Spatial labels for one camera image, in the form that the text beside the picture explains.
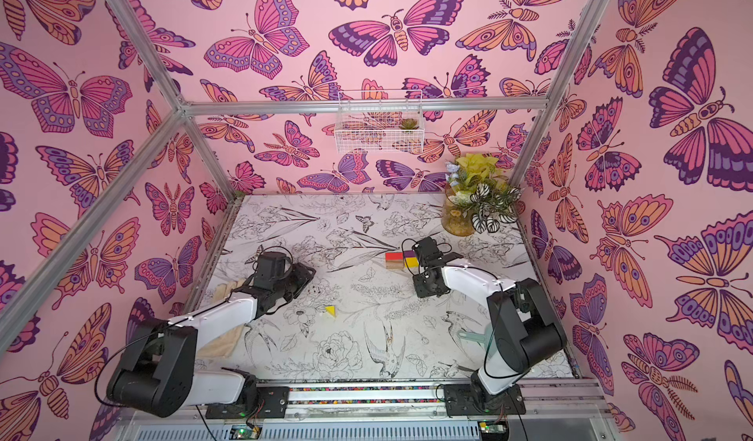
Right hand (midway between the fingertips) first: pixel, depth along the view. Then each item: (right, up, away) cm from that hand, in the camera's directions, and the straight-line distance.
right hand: (428, 285), depth 92 cm
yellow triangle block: (-30, -7, -4) cm, 31 cm away
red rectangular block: (-10, +8, +10) cm, 17 cm away
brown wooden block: (-10, +5, +7) cm, 13 cm away
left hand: (-35, +5, -1) cm, 35 cm away
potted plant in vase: (+14, +27, -6) cm, 31 cm away
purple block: (-5, +9, +9) cm, 14 cm away
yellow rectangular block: (-4, +6, +11) cm, 13 cm away
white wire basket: (-16, +52, +14) cm, 56 cm away
